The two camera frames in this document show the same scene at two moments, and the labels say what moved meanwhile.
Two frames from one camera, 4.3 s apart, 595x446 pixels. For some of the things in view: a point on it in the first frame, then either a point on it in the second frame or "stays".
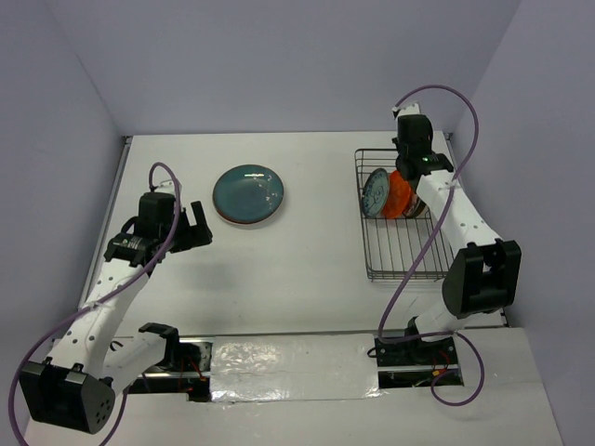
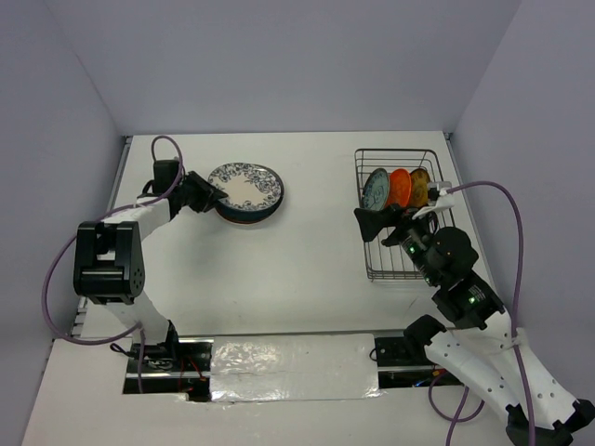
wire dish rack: [398, 249] stays
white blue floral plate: [415, 206] to [248, 186]
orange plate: [399, 196] stays
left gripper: [195, 235] to [208, 192]
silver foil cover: [297, 367] stays
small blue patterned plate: [376, 192] stays
